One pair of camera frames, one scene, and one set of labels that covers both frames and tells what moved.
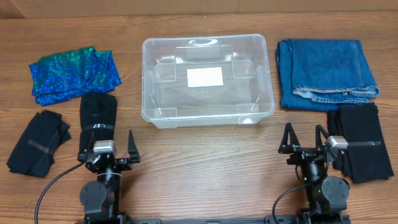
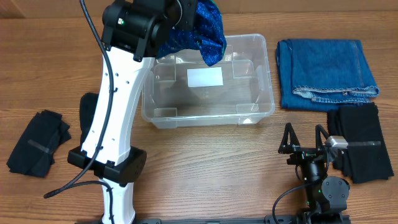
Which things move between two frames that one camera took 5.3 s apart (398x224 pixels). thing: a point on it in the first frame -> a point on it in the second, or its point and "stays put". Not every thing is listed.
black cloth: (365, 158) stays put
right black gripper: (301, 152) stays put
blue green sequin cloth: (72, 74) -> (208, 37)
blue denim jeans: (317, 74) stays put
